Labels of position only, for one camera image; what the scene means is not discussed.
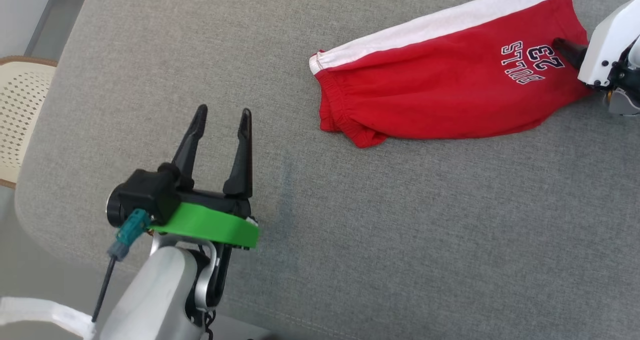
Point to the white band right gripper body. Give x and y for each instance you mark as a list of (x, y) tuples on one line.
[(607, 45)]

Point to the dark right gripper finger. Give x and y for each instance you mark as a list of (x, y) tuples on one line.
[(572, 50)]

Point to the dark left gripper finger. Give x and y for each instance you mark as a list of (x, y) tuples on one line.
[(192, 140), (242, 165)]

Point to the green band left gripper body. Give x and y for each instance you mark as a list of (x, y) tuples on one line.
[(210, 225)]

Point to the red shorts with white stripe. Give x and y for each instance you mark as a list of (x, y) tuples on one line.
[(425, 90)]

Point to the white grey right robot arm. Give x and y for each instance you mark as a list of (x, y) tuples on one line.
[(627, 98)]

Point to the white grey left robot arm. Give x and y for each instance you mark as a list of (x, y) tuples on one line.
[(155, 295)]

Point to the cream perforated laundry basket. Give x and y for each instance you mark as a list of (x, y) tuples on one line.
[(20, 110)]

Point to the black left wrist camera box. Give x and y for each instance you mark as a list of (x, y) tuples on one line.
[(145, 192)]

